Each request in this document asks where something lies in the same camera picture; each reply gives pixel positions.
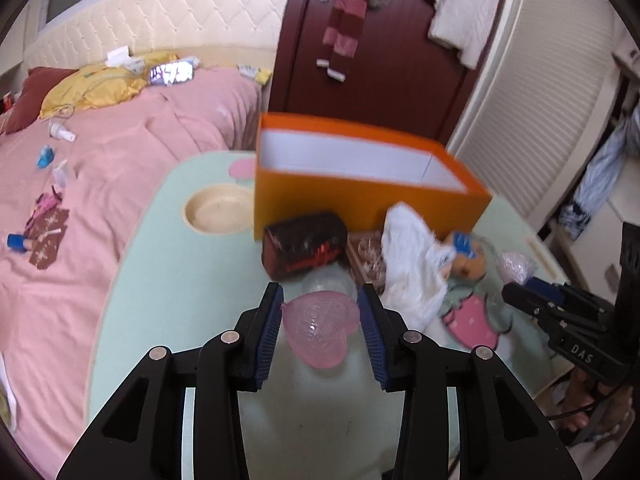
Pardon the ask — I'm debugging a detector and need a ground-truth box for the brown bear plush keychain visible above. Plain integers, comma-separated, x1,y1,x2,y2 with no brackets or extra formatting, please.
445,231,487,282

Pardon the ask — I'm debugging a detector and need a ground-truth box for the white fluffy cloth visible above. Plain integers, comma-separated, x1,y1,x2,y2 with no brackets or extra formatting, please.
382,203,456,332

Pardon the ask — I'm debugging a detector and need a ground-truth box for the brown playing card box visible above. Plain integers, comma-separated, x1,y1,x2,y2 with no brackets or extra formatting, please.
345,231,386,295

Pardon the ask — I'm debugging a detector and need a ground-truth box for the pink heart shaped box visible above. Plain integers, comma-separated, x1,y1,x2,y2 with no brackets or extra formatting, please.
281,290,360,370

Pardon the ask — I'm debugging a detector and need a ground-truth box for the dark red embossed box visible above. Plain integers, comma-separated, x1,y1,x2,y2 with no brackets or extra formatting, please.
262,212,347,281

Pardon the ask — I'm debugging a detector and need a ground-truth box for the person right hand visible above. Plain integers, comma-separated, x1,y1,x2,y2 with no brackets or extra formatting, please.
549,367,634,446

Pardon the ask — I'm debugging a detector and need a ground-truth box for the mint green lap table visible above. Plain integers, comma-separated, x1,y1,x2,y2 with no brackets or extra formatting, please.
86,149,572,480

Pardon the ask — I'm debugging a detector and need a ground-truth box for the brown snowflake card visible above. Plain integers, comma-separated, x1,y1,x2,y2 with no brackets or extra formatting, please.
25,207,70,271

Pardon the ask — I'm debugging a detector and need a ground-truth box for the blue cap small bottle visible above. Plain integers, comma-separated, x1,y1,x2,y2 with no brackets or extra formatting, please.
6,233,32,252

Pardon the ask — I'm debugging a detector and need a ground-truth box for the pink hair clip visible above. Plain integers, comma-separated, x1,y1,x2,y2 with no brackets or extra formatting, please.
32,185,63,218

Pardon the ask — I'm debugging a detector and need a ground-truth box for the dark red wooden door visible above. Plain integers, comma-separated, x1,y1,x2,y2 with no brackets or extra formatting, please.
268,0,481,144

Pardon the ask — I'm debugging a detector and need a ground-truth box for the pink bed quilt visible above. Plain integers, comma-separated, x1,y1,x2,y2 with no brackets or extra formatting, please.
1,67,262,479

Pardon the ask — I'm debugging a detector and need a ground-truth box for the orange cardboard box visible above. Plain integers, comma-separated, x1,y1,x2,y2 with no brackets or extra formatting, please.
254,113,491,238

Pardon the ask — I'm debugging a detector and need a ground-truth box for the clear small bottle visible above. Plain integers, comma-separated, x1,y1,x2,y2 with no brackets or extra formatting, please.
52,160,68,190

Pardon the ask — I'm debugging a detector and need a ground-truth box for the light blue small toy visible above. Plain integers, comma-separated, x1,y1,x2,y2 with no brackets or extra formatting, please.
37,145,55,169

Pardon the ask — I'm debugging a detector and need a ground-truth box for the striped red scarf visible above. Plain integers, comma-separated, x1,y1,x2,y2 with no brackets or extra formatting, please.
316,0,369,82

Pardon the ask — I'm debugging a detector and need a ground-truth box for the dark red pillow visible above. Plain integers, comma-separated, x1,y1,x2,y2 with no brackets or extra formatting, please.
1,66,76,134

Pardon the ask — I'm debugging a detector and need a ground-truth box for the yellow pillow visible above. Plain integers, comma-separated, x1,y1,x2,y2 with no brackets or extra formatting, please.
38,51,178,119

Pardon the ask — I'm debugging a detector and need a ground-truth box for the white charger plug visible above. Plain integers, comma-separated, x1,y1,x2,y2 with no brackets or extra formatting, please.
105,46,145,75

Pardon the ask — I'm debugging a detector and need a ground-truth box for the cream tufted headboard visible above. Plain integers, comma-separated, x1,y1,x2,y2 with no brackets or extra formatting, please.
23,0,286,68

